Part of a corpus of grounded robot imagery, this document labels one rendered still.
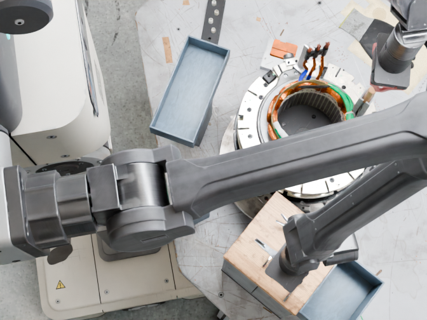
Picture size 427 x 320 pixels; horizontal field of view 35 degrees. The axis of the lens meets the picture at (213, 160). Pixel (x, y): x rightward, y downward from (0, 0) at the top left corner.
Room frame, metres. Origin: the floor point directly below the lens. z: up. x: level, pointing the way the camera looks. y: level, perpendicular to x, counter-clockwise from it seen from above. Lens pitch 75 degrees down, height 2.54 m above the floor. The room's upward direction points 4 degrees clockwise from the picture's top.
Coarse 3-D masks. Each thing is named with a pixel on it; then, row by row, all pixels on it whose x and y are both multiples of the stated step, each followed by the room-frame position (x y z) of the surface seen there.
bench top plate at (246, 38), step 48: (192, 0) 0.96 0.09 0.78; (240, 0) 0.97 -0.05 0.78; (288, 0) 0.98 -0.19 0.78; (336, 0) 0.99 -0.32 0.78; (384, 0) 1.00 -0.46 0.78; (144, 48) 0.80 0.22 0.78; (240, 48) 0.82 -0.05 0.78; (336, 48) 0.84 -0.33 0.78; (240, 96) 0.67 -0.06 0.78; (384, 96) 0.70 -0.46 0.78; (192, 240) 0.26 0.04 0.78; (384, 240) 0.30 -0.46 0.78; (240, 288) 0.15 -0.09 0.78; (384, 288) 0.17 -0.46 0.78
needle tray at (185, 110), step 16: (192, 48) 0.69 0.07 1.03; (208, 48) 0.69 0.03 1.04; (224, 48) 0.68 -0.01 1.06; (176, 64) 0.63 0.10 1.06; (192, 64) 0.65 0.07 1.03; (208, 64) 0.66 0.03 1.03; (224, 64) 0.64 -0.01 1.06; (176, 80) 0.61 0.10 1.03; (192, 80) 0.61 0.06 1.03; (208, 80) 0.62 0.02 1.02; (176, 96) 0.57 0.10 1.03; (192, 96) 0.57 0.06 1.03; (208, 96) 0.57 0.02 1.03; (160, 112) 0.52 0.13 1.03; (176, 112) 0.53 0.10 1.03; (192, 112) 0.53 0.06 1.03; (208, 112) 0.59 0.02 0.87; (160, 128) 0.49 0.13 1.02; (176, 128) 0.49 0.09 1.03; (192, 128) 0.49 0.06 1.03; (192, 144) 0.44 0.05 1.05
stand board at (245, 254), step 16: (272, 208) 0.30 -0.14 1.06; (288, 208) 0.31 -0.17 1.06; (256, 224) 0.27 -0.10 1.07; (272, 224) 0.27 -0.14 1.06; (240, 240) 0.23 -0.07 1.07; (272, 240) 0.23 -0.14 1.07; (224, 256) 0.19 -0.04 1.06; (240, 256) 0.19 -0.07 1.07; (256, 256) 0.20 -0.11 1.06; (256, 272) 0.16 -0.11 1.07; (320, 272) 0.17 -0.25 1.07; (272, 288) 0.13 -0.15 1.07; (304, 288) 0.13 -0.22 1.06; (288, 304) 0.10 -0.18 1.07
